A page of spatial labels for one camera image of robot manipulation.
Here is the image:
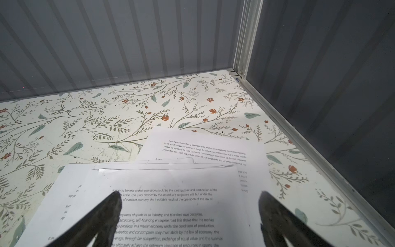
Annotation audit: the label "aluminium frame of enclosure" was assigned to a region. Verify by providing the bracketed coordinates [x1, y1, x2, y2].
[234, 1, 395, 246]

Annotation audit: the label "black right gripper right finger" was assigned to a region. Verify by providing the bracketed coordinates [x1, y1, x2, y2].
[258, 191, 332, 247]

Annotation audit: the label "printed paper sheet near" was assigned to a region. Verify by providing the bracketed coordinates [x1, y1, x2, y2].
[17, 164, 262, 247]

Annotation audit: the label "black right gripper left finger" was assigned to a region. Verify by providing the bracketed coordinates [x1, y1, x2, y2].
[48, 191, 122, 247]

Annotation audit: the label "printed paper sheet far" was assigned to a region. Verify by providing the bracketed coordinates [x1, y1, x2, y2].
[136, 127, 271, 216]

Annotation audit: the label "printed paper sheet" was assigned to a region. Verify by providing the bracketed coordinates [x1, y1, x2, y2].
[17, 164, 262, 247]
[136, 127, 271, 216]

